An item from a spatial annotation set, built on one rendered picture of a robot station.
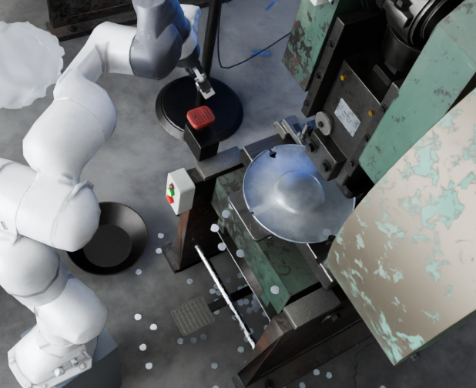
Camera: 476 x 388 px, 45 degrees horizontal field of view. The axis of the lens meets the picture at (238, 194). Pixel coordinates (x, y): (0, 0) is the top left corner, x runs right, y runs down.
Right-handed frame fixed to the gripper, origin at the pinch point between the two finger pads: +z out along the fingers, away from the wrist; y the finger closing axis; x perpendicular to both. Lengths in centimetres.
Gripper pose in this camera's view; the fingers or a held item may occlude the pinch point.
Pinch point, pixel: (205, 88)
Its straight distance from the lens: 149.0
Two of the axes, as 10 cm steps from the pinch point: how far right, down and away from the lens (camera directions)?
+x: 8.4, -5.3, -0.3
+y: 4.8, 7.9, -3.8
